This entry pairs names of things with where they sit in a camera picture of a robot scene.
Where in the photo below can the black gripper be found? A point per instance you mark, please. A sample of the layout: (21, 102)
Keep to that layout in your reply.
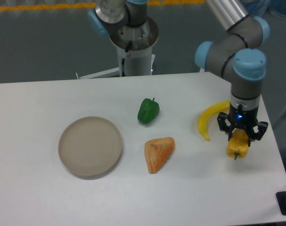
(245, 120)

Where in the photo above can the yellow bell pepper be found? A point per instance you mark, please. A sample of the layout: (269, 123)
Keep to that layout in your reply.
(238, 145)

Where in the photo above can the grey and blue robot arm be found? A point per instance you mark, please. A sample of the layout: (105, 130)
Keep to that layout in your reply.
(235, 59)

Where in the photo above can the green bell pepper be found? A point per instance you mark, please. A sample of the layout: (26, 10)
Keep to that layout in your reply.
(149, 109)

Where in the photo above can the yellow banana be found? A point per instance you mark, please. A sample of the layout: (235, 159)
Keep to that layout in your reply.
(205, 116)

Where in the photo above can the orange triangular bread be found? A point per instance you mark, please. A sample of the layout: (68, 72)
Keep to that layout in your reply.
(157, 152)

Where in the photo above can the blue plastic bags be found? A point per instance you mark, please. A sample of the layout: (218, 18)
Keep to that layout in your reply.
(259, 7)

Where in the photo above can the beige round plate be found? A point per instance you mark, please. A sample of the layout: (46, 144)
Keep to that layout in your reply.
(90, 147)

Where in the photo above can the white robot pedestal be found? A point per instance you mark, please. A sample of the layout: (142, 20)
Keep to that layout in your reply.
(134, 47)

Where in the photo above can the white base frame bar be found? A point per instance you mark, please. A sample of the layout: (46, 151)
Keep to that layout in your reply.
(114, 72)

